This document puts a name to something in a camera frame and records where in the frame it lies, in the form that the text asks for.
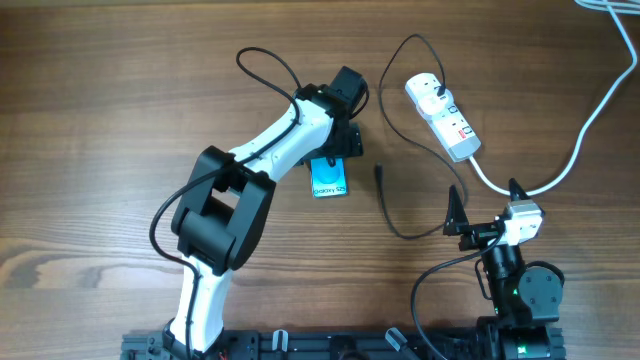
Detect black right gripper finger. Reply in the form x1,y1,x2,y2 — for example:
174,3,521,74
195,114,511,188
443,185,470,236
508,178,531,201

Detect blue-screen Galaxy S25 smartphone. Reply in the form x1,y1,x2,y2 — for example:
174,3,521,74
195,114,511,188
310,158,348,198

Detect white power strip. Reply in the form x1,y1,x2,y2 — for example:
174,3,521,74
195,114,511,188
405,73,481,163

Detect black USB-C charging cable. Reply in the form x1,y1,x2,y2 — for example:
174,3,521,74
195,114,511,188
375,33,469,241

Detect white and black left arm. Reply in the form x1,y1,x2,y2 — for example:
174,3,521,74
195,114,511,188
163,67,368,359

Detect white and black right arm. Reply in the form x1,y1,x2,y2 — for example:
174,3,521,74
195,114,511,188
443,179,566,359

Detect white USB charger plug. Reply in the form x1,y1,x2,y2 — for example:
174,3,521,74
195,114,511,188
417,90,453,117

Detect white power strip cord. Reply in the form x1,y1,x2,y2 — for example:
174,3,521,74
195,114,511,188
468,0,640,198

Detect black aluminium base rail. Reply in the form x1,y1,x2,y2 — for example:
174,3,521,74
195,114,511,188
121,324,567,360

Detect white cables at corner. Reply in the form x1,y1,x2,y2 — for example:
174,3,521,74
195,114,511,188
573,0,640,16

